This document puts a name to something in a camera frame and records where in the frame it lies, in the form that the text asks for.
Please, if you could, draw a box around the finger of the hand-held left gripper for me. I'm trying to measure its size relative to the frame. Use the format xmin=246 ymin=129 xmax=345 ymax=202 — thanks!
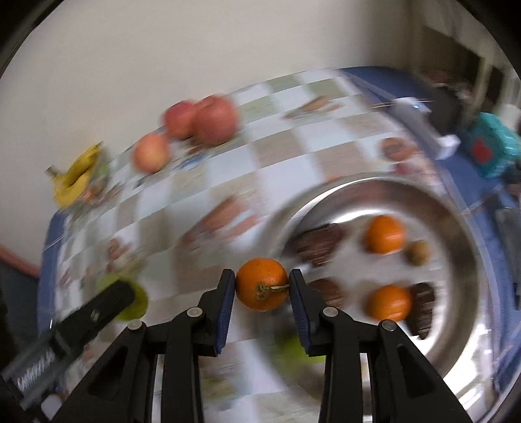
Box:
xmin=49 ymin=280 xmax=137 ymax=359

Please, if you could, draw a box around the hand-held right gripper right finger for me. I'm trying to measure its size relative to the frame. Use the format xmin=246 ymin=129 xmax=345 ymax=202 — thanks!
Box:
xmin=288 ymin=269 xmax=475 ymax=423

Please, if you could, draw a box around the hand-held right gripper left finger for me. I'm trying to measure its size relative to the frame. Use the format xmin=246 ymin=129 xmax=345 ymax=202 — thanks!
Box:
xmin=51 ymin=268 xmax=236 ymax=423

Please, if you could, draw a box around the dark brown wrinkled date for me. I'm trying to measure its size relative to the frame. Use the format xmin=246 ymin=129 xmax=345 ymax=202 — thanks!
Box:
xmin=309 ymin=279 xmax=345 ymax=310
xmin=407 ymin=282 xmax=436 ymax=340
xmin=294 ymin=223 xmax=346 ymax=267

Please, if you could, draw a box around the green round citrus fruit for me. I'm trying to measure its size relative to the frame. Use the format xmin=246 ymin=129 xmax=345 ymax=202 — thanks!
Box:
xmin=273 ymin=329 xmax=326 ymax=361
xmin=100 ymin=274 xmax=148 ymax=322

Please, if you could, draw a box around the orange mandarin with stem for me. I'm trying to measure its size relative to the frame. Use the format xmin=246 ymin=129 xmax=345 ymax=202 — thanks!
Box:
xmin=235 ymin=257 xmax=289 ymax=312

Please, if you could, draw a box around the small yellow-brown round fruit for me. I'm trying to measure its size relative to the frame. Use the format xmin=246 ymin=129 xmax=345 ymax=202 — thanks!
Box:
xmin=405 ymin=240 xmax=430 ymax=266

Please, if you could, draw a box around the round silver metal tray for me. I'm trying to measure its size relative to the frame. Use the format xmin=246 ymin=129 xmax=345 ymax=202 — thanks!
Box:
xmin=266 ymin=173 xmax=499 ymax=423

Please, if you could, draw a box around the red-edged dark furniture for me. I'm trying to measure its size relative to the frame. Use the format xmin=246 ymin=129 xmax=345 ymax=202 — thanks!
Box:
xmin=0 ymin=244 xmax=41 ymax=326

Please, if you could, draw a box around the bunch of yellow bananas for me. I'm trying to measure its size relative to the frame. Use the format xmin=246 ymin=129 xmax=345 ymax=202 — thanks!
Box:
xmin=45 ymin=143 xmax=104 ymax=209

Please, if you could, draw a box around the clear plastic container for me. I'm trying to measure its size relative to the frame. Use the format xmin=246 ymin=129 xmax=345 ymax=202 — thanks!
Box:
xmin=73 ymin=155 xmax=119 ymax=204

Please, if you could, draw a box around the pale red apple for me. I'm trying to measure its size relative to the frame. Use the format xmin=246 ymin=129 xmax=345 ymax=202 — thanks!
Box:
xmin=132 ymin=133 xmax=172 ymax=173

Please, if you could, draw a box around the large red apple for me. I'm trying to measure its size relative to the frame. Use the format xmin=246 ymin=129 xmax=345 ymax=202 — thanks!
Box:
xmin=193 ymin=96 xmax=240 ymax=146

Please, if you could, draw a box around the white oblong device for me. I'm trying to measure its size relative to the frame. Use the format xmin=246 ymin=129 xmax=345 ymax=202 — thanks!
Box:
xmin=393 ymin=98 xmax=460 ymax=160

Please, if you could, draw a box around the black device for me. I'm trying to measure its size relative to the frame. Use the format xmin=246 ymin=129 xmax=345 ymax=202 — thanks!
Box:
xmin=429 ymin=87 xmax=469 ymax=137

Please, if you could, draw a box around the teal object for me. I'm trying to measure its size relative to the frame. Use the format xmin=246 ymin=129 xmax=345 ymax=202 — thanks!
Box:
xmin=466 ymin=112 xmax=521 ymax=179

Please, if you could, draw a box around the white shelf unit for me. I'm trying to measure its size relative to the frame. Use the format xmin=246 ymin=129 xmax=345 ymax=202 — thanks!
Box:
xmin=419 ymin=24 xmax=521 ymax=135

